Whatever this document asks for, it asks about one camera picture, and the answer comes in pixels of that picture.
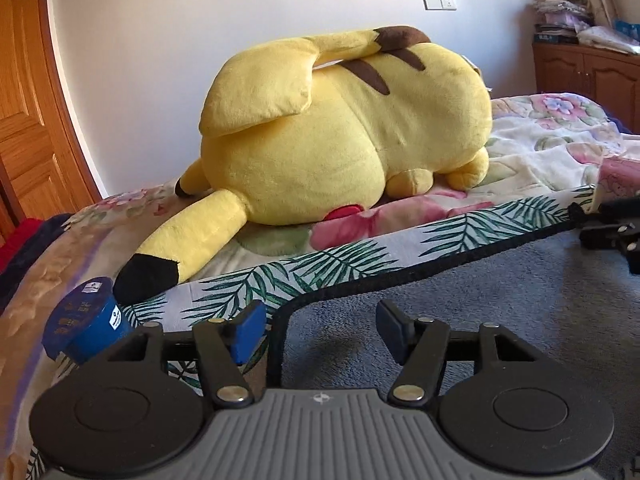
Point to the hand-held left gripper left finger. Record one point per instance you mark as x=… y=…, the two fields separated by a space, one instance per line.
x=248 y=332

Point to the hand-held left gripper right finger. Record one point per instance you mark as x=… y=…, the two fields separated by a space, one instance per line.
x=392 y=332

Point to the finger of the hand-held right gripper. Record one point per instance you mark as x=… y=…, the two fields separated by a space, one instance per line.
x=612 y=210
x=607 y=237

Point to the grey towel with black trim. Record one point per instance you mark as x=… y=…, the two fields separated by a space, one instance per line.
x=500 y=295

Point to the palm leaf printed cloth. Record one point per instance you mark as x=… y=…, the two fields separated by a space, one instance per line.
x=350 y=260

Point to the floral blanket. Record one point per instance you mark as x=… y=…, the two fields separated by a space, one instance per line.
x=550 y=135

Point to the wooden cabinet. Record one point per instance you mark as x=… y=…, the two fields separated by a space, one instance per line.
x=585 y=72

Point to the blue round container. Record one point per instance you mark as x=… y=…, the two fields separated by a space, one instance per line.
x=87 y=322

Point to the blue box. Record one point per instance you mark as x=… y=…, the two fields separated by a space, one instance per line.
x=627 y=30

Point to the pile of folded cloths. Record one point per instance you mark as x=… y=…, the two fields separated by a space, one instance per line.
x=575 y=25

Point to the yellow plush toy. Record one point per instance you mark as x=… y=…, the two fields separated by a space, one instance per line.
x=345 y=135

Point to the dark blue cloth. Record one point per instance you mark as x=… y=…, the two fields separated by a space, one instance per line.
x=30 y=260

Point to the red cloth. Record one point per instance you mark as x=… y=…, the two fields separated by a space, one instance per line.
x=17 y=240

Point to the wooden door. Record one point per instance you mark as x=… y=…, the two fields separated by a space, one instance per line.
x=30 y=110

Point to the white wall switch plate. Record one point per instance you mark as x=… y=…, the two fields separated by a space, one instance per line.
x=440 y=2

